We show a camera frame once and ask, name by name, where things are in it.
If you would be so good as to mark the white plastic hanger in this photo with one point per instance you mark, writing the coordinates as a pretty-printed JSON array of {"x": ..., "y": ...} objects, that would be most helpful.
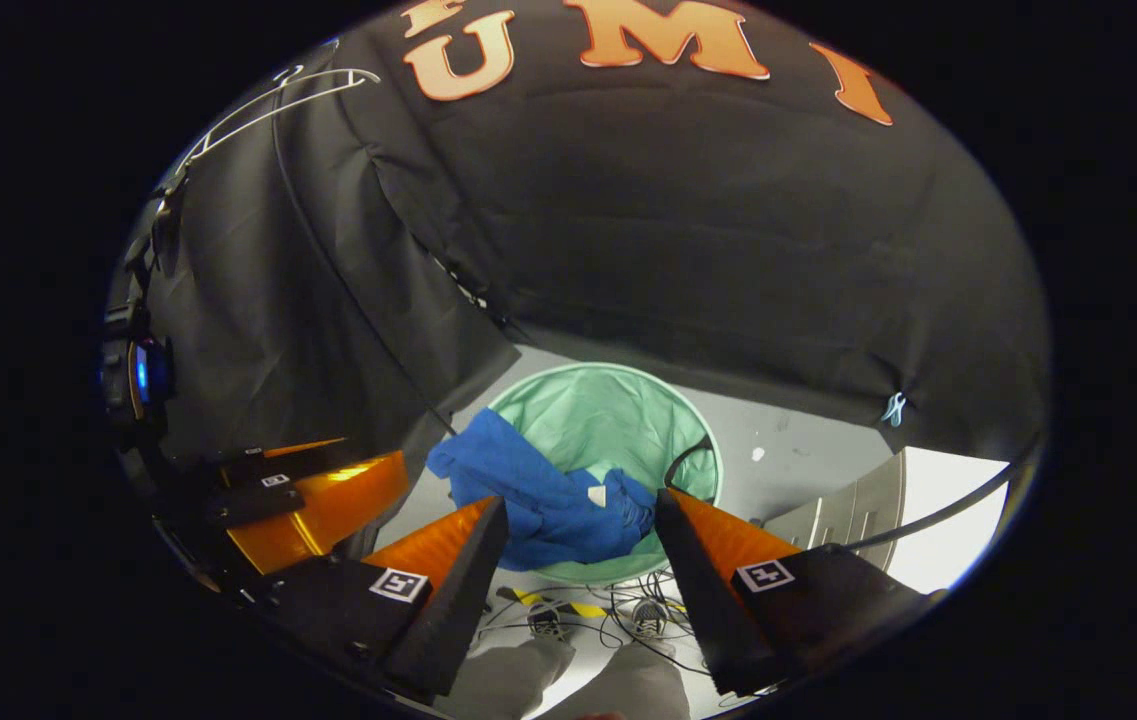
[{"x": 353, "y": 72}]

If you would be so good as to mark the yellow black striped tape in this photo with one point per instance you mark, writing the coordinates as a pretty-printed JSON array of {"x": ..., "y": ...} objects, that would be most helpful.
[{"x": 583, "y": 607}]

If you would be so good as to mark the person's left leg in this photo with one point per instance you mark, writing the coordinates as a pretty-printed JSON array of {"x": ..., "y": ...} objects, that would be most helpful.
[{"x": 518, "y": 675}]

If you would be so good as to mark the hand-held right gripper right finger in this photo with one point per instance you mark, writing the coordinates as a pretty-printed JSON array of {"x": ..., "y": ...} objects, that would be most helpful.
[{"x": 693, "y": 580}]

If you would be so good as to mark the person's shoe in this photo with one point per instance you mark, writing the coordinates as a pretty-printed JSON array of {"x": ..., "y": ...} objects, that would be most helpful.
[
  {"x": 548, "y": 622},
  {"x": 648, "y": 620}
]

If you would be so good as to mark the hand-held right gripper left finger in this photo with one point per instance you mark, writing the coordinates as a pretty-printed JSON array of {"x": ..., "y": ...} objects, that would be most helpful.
[{"x": 468, "y": 580}]

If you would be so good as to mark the grey drawer cabinet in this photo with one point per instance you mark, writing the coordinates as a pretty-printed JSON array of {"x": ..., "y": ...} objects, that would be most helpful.
[{"x": 868, "y": 500}]

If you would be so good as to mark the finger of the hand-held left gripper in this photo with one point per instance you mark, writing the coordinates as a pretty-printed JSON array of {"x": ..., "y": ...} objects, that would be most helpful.
[
  {"x": 258, "y": 470},
  {"x": 338, "y": 500}
]

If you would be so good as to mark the green mesh laundry hamper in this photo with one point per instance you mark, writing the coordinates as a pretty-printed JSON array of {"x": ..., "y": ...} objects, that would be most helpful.
[{"x": 608, "y": 420}]

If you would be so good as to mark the person's leg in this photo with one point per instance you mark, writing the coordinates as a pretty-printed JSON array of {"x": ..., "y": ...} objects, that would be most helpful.
[
  {"x": 628, "y": 685},
  {"x": 518, "y": 675}
]

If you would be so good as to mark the light blue plastic clip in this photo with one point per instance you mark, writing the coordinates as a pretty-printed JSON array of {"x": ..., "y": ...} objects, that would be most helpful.
[{"x": 893, "y": 408}]

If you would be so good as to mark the person's left shoe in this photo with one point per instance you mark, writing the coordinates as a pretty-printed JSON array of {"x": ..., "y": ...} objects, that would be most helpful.
[{"x": 548, "y": 622}]

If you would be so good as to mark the person's right shoe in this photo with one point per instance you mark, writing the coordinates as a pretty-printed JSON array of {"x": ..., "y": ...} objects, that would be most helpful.
[{"x": 648, "y": 620}]

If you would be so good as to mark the person's right leg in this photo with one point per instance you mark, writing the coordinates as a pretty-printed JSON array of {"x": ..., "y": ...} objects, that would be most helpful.
[{"x": 628, "y": 685}]

